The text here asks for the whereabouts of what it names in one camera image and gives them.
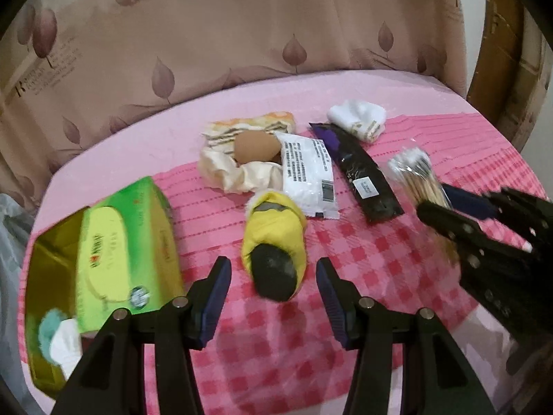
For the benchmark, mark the green cardboard box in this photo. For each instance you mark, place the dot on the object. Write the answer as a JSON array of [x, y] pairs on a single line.
[[125, 246]]

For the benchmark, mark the black and purple packet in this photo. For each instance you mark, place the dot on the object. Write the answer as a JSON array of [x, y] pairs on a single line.
[[358, 168]]

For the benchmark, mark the white cloth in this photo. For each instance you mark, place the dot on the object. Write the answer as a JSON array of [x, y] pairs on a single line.
[[67, 348]]

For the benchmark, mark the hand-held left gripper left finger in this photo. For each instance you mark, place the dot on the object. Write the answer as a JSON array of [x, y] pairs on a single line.
[[214, 298]]

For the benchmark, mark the cream satin cloth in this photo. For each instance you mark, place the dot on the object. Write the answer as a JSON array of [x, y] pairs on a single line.
[[235, 177]]

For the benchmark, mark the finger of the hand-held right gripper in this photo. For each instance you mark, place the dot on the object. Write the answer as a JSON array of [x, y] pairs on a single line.
[[468, 203], [518, 209]]

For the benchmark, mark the wooden frame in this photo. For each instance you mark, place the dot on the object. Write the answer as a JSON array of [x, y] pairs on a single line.
[[505, 73]]

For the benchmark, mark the pink checked bedsheet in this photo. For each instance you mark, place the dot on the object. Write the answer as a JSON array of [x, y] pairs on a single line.
[[389, 268]]

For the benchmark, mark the leaf-print beige curtain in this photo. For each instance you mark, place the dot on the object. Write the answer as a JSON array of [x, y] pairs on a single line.
[[216, 30]]

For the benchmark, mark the white plastic packet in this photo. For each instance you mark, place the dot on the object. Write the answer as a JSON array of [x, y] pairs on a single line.
[[306, 173]]

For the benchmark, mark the yellow and black plush slipper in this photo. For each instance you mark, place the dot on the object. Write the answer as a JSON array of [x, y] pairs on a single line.
[[272, 233]]

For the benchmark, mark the teal sock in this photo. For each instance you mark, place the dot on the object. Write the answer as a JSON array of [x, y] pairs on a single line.
[[51, 326]]

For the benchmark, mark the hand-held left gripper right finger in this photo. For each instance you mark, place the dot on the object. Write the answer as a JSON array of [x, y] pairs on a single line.
[[335, 302]]

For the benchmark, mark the striped pastel towel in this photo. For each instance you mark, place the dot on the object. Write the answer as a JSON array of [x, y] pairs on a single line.
[[259, 121]]

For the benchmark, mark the white sock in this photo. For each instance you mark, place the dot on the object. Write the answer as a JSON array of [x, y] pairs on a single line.
[[358, 116]]

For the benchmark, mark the brown egg-shaped sponge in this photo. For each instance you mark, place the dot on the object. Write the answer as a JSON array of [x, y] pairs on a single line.
[[255, 148]]

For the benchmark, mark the pack of cotton swabs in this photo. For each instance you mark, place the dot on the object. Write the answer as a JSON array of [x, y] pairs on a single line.
[[417, 173]]

